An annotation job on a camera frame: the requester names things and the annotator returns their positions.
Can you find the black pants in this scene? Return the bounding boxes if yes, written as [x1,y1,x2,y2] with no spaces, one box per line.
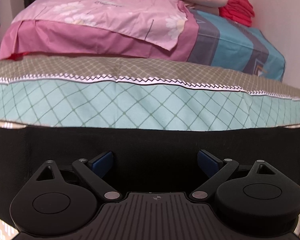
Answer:
[0,126,300,224]

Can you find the teal grey checked quilt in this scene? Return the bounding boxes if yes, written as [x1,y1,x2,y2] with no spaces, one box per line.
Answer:
[0,56,300,131]

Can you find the blue grey striped pillow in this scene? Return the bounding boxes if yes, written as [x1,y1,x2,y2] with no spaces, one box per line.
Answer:
[188,9,286,81]

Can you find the pink floral pillow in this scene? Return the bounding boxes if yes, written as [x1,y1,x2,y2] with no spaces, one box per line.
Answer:
[0,0,199,62]

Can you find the red folded blanket by wall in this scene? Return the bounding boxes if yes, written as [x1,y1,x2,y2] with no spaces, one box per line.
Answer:
[219,0,255,27]

